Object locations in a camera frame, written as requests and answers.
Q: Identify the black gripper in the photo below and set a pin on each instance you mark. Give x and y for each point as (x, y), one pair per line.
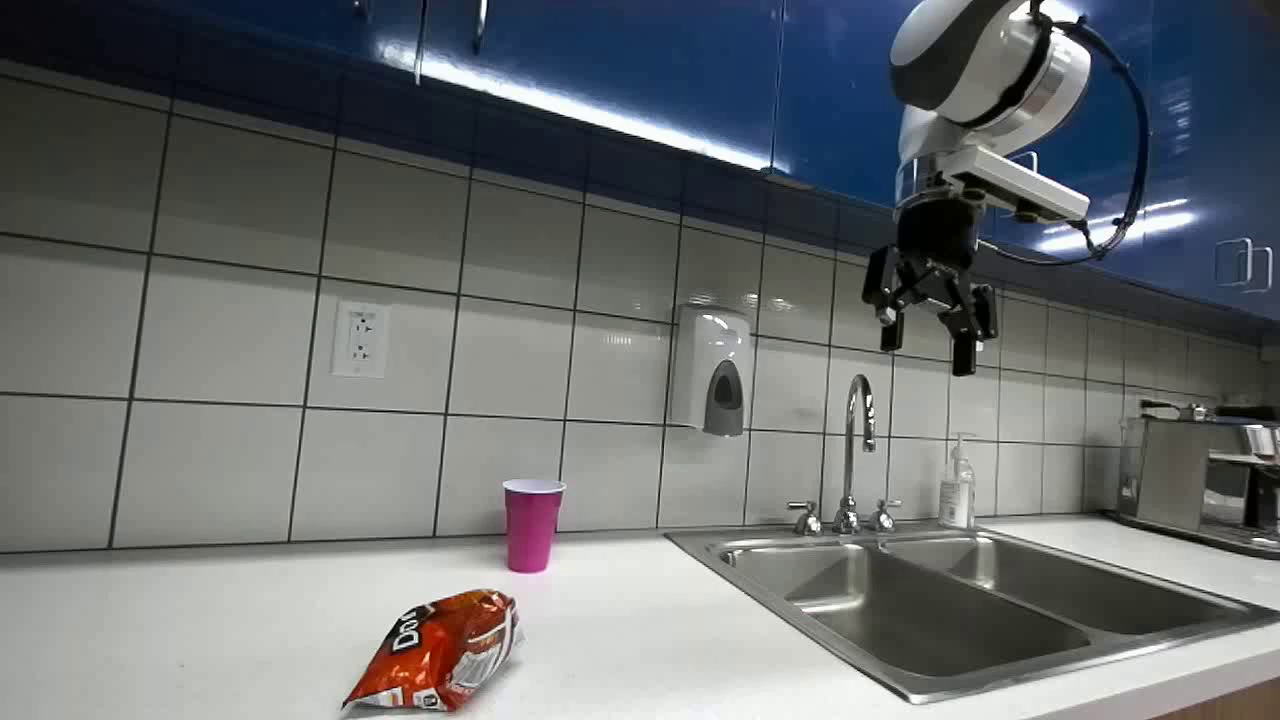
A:
(942, 243)

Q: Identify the orange Doritos snack packet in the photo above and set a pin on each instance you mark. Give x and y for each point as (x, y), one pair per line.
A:
(443, 652)

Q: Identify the stainless steel double sink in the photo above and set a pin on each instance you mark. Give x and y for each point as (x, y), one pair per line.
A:
(960, 601)

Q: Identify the chrome faucet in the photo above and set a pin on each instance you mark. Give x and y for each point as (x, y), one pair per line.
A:
(859, 443)

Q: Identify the clear pump soap bottle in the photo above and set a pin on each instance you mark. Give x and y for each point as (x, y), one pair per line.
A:
(959, 490)

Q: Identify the stainless steel countertop appliance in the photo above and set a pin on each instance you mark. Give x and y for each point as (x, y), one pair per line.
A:
(1187, 482)

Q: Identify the pink plastic cup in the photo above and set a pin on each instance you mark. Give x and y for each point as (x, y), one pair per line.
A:
(535, 522)

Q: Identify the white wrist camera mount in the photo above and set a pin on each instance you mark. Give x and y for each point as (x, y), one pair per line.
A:
(1024, 187)

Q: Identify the white wall soap dispenser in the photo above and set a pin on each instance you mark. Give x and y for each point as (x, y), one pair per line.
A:
(708, 366)

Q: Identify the glossy blue wall cabinets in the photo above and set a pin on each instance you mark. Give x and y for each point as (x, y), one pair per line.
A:
(602, 66)

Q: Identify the white wall power outlet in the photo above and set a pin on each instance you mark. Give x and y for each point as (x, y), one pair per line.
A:
(362, 337)

